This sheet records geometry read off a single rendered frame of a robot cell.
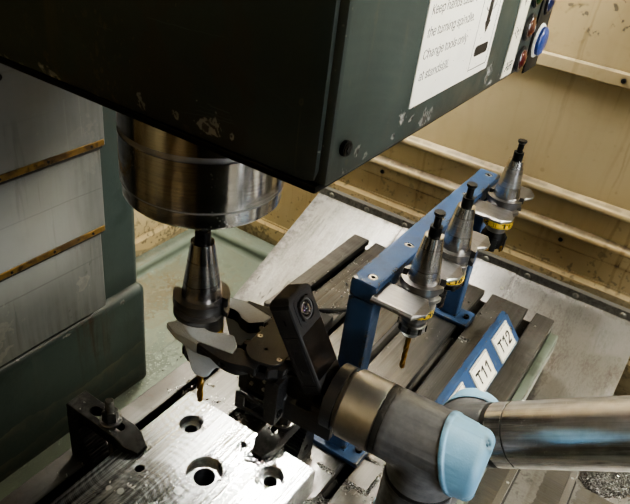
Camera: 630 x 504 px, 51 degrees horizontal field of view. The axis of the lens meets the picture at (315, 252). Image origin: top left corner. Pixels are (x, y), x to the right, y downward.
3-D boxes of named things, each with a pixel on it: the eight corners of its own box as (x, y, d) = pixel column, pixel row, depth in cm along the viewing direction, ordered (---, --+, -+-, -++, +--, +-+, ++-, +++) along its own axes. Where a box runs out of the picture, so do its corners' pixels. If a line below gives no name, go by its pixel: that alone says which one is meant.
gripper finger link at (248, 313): (198, 329, 81) (249, 369, 76) (200, 290, 78) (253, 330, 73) (218, 319, 83) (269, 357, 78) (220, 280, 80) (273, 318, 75)
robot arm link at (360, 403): (372, 414, 63) (405, 366, 69) (330, 393, 64) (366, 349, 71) (360, 466, 67) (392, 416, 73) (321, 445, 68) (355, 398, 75)
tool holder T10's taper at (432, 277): (412, 264, 92) (422, 222, 89) (443, 273, 91) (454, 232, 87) (404, 280, 89) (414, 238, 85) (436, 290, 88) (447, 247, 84)
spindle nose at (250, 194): (175, 143, 74) (175, 36, 68) (306, 180, 70) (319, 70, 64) (84, 202, 61) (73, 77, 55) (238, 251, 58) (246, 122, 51)
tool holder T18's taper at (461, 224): (452, 234, 101) (462, 195, 97) (476, 247, 98) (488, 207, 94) (435, 243, 98) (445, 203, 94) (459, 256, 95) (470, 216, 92)
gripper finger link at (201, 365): (155, 371, 74) (232, 394, 72) (155, 330, 71) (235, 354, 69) (168, 354, 76) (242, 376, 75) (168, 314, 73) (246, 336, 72)
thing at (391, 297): (435, 307, 87) (437, 302, 87) (418, 326, 83) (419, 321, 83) (389, 285, 90) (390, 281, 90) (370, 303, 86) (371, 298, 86)
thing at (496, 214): (517, 216, 111) (518, 212, 111) (506, 228, 108) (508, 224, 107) (478, 202, 114) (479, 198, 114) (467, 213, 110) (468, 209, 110)
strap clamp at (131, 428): (152, 486, 95) (150, 414, 87) (135, 502, 93) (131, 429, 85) (89, 441, 101) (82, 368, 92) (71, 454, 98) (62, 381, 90)
